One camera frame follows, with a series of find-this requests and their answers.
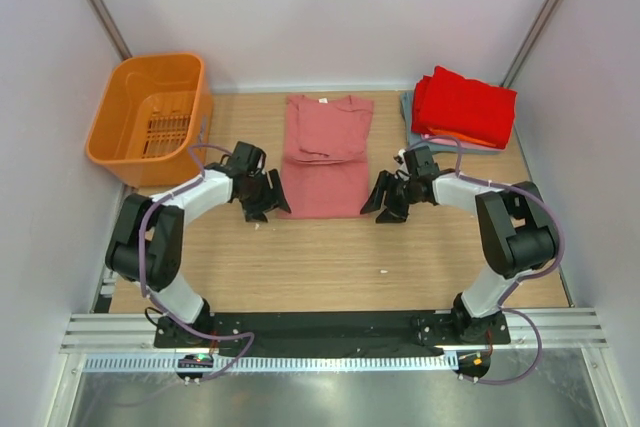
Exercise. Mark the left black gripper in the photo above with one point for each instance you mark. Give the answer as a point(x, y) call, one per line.
point(273, 196)

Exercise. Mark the light pink folded t shirt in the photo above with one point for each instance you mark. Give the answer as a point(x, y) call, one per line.
point(438, 144)

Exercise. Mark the orange plastic basket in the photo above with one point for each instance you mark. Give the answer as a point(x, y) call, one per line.
point(154, 108)

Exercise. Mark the orange folded t shirt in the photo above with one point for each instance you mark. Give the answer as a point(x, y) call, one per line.
point(468, 138)

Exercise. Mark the grey folded t shirt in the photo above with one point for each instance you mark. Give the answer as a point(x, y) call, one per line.
point(412, 139)

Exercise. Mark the aluminium frame rail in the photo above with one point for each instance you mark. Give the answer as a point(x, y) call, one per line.
point(558, 328)

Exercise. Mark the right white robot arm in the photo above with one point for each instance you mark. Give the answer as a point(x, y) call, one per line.
point(519, 235)

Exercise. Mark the red folded t shirt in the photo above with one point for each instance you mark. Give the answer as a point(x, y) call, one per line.
point(448, 100)

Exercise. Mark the white slotted cable duct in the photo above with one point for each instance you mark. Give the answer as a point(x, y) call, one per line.
point(202, 363)

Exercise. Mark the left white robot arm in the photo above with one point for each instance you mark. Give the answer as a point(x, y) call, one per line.
point(147, 240)

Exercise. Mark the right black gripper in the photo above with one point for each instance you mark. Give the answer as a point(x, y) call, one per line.
point(375, 199)

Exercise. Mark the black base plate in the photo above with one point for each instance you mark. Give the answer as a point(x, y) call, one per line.
point(343, 334)

